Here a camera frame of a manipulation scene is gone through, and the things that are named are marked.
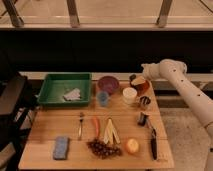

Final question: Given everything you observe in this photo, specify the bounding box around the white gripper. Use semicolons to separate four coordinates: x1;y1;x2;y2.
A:
142;63;160;80

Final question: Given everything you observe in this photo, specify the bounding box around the bunch of dark grapes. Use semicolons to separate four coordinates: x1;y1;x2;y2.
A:
87;139;122;159

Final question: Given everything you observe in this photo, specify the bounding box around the metal cup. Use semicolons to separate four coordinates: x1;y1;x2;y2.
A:
139;96;151;110

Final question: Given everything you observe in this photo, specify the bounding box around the blue sponge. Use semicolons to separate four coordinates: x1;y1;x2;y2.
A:
53;136;69;160

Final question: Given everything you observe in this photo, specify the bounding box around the orange carrot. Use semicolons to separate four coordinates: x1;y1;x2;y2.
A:
92;117;100;138

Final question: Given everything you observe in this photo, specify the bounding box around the blue plastic cup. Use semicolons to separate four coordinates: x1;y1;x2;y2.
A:
97;91;109;107

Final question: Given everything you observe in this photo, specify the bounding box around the metal fork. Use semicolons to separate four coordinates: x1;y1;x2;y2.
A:
78;112;84;141

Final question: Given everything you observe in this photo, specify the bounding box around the black handled knife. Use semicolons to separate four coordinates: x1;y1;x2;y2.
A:
147;119;157;160

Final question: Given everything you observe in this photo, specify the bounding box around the green plastic tray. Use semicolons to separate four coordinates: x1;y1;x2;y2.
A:
38;73;92;107

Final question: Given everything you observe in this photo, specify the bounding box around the wooden table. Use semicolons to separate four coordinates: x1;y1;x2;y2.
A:
19;88;174;171

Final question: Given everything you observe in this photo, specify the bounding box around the crumpled white cloth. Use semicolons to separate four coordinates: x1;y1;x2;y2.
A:
63;88;81;101

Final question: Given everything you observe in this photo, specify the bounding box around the small black can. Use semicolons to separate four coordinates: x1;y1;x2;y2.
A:
138;112;148;126

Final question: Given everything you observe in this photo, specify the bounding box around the orange fruit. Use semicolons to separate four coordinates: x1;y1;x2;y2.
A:
125;138;140;154

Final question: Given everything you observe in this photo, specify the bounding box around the red bowl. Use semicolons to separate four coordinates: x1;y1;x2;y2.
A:
132;77;149;95

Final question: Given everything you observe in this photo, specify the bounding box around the white cup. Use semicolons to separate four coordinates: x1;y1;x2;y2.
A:
123;87;137;104

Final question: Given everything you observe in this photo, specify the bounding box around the dark chair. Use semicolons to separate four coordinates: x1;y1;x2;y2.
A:
0;75;37;171

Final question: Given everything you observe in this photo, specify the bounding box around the purple bowl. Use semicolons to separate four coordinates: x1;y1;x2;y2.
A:
98;76;119;94

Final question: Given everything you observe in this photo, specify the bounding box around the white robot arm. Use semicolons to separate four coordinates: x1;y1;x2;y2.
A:
142;59;213;171

